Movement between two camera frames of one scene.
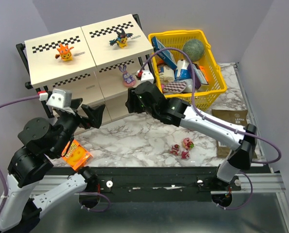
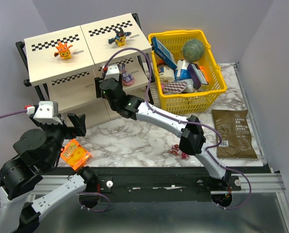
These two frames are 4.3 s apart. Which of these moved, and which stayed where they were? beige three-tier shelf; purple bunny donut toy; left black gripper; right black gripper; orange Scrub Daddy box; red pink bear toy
Moved: right black gripper; left black gripper
Stayed: red pink bear toy; beige three-tier shelf; purple bunny donut toy; orange Scrub Daddy box
